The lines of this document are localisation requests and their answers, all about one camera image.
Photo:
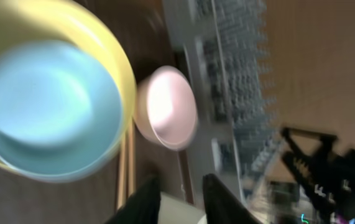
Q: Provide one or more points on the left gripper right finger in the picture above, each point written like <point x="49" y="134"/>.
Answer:
<point x="221" y="206"/>

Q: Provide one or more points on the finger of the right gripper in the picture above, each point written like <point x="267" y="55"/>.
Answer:
<point x="304" y="138"/>
<point x="300" y="170"/>

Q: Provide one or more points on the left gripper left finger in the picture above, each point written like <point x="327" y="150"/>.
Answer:
<point x="142" y="207"/>

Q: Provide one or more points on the white cup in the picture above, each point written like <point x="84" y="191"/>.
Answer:
<point x="176" y="211"/>

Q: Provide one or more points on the wooden chopstick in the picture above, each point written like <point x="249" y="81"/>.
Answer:
<point x="122" y="176"/>
<point x="131" y="183"/>

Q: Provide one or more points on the pink bowl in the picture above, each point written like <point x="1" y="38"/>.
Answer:
<point x="166" y="112"/>

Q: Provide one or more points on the light blue bowl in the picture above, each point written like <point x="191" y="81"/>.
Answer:
<point x="60" y="111"/>

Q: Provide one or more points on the yellow plate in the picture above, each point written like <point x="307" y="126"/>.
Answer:
<point x="67" y="90"/>

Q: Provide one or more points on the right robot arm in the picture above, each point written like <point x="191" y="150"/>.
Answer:
<point x="327" y="178"/>

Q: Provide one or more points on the grey dishwasher rack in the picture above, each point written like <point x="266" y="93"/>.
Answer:
<point x="219" y="44"/>

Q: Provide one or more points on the brown serving tray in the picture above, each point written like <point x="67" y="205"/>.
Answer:
<point x="68" y="21"/>

